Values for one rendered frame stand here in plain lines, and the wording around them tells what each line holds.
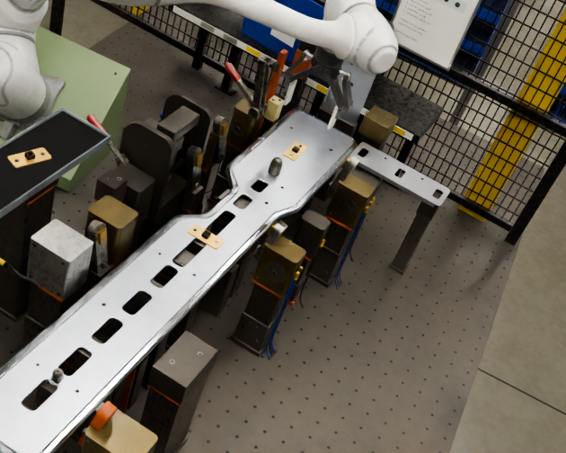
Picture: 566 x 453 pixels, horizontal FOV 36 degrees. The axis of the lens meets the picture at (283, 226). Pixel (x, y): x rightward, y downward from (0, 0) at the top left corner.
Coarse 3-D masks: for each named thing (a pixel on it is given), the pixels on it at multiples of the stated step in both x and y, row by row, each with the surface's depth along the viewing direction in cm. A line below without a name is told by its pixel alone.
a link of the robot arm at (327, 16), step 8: (328, 0) 204; (336, 0) 201; (344, 0) 199; (352, 0) 198; (360, 0) 198; (368, 0) 199; (328, 8) 204; (336, 8) 201; (344, 8) 198; (328, 16) 204; (336, 16) 201
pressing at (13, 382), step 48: (288, 144) 238; (336, 144) 244; (240, 192) 217; (288, 192) 222; (192, 240) 200; (240, 240) 204; (96, 288) 181; (144, 288) 185; (192, 288) 189; (48, 336) 169; (144, 336) 175; (0, 384) 158; (96, 384) 164; (0, 432) 151; (48, 432) 154
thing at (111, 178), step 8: (104, 176) 192; (112, 176) 193; (120, 176) 194; (96, 184) 192; (104, 184) 191; (112, 184) 191; (120, 184) 192; (96, 192) 193; (104, 192) 192; (112, 192) 191; (120, 192) 194; (96, 200) 195; (120, 200) 196
